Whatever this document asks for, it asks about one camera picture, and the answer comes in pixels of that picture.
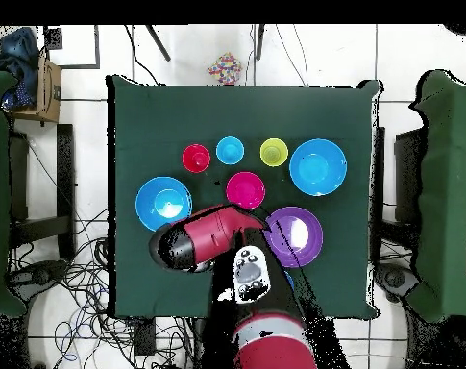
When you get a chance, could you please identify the blue denim cloth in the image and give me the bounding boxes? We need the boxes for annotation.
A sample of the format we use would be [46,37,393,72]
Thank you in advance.
[0,26,40,111]

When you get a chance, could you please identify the light blue cup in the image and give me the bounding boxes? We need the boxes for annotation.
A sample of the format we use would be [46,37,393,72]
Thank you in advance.
[215,135,246,166]

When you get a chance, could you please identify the red cup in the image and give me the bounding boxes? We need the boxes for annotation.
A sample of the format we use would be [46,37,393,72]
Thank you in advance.
[181,143,211,174]

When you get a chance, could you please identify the cardboard box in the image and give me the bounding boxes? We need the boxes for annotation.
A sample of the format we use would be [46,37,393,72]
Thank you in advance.
[9,57,63,124]

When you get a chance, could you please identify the dark green tablecloth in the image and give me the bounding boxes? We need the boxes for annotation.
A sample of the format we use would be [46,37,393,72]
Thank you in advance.
[107,74,383,320]

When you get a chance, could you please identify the grey pedestal foot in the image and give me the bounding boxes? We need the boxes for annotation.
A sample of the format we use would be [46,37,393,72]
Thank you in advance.
[7,259,69,295]
[374,262,419,302]

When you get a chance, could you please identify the pink bowl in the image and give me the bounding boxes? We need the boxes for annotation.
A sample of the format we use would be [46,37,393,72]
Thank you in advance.
[225,171,266,211]

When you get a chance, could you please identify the black stool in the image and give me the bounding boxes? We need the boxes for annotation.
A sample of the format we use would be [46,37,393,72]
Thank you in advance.
[9,123,77,260]
[393,127,429,225]

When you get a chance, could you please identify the black tripod leg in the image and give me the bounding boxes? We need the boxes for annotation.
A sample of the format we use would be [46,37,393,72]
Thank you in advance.
[144,24,172,62]
[255,24,266,62]

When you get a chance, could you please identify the colourful patterned box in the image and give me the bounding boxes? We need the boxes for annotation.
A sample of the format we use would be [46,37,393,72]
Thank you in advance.
[207,52,244,86]

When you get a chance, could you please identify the purple bowl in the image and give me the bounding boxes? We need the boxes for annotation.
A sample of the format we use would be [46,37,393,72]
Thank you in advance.
[263,206,325,269]

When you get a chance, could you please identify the black cable tangle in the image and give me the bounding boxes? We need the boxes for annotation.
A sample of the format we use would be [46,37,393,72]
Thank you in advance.
[9,207,197,369]

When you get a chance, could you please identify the yellow cup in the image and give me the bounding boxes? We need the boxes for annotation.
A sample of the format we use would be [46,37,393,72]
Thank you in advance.
[259,137,289,168]

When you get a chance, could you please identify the large light blue bowl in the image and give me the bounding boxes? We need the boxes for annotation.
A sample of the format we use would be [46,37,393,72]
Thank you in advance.
[135,176,193,233]
[288,138,348,197]

